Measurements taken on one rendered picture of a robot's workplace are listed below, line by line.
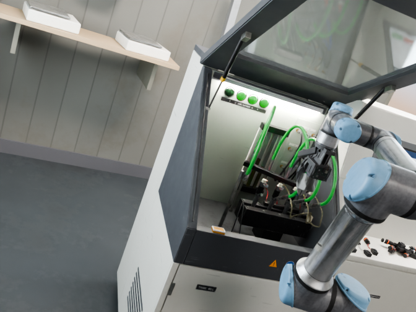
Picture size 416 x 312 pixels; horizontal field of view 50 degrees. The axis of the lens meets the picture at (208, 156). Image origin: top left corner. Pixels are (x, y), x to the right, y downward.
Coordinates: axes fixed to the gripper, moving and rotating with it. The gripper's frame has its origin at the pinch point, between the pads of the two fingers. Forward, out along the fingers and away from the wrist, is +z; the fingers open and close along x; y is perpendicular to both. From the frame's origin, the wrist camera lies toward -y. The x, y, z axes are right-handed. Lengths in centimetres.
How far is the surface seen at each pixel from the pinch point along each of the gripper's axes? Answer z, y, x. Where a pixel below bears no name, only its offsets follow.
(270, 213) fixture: 23.2, -25.2, 7.3
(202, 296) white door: 56, -3, -18
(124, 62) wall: 21, -242, -53
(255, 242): 26.7, -3.0, -6.3
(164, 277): 51, -6, -35
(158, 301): 61, -3, -35
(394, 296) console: 39, -3, 70
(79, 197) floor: 121, -184, -62
